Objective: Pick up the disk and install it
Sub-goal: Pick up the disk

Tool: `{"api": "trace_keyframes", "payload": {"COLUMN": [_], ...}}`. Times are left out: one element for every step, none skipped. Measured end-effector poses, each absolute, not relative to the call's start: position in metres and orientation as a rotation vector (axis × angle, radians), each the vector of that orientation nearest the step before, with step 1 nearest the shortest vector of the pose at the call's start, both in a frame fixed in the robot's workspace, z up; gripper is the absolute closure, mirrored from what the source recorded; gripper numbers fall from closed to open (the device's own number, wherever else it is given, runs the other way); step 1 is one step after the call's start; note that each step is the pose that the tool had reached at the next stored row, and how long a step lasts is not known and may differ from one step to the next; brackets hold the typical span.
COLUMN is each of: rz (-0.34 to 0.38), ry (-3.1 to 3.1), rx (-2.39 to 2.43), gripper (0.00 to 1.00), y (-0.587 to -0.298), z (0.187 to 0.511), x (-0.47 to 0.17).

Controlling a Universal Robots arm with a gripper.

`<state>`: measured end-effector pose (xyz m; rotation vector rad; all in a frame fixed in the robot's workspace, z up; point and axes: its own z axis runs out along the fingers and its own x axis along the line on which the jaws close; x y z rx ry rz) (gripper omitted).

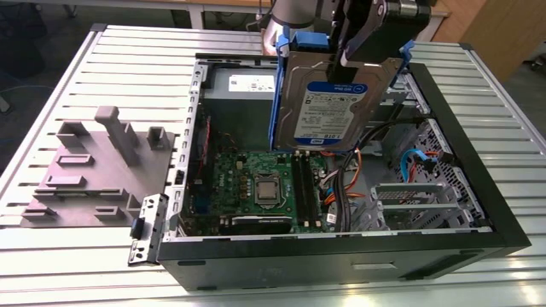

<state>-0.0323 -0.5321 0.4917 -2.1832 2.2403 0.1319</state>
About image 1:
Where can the green motherboard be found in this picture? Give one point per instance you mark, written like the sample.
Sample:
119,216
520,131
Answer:
229,204

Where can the brown board panel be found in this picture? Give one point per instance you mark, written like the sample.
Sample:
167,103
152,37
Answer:
532,12

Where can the black office chair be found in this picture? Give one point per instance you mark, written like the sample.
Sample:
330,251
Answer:
21,41

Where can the black graphics card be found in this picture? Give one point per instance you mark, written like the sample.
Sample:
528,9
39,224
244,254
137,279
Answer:
260,224

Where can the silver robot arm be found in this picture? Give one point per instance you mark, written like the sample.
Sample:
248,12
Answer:
294,12

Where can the silver CPU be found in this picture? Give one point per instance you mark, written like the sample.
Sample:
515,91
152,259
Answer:
267,191

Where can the hard disk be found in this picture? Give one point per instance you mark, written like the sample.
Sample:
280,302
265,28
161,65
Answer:
324,112

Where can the CPU socket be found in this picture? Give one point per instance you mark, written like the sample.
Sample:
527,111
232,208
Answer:
255,192

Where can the grey power supply unit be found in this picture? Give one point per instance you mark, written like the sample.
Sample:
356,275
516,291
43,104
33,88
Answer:
239,121

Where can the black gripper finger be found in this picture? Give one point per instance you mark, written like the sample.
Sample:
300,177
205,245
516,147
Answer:
354,32
400,35

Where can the grey parts rack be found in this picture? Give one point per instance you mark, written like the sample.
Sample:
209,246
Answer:
97,179

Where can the metal expansion slot bracket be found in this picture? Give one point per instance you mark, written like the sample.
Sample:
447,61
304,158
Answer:
149,217

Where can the metal drive cage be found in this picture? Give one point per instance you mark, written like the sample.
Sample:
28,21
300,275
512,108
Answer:
404,96

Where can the black PC case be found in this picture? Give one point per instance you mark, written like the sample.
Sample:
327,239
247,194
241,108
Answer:
298,265

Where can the wooden desk white frame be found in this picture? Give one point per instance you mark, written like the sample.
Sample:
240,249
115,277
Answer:
229,6

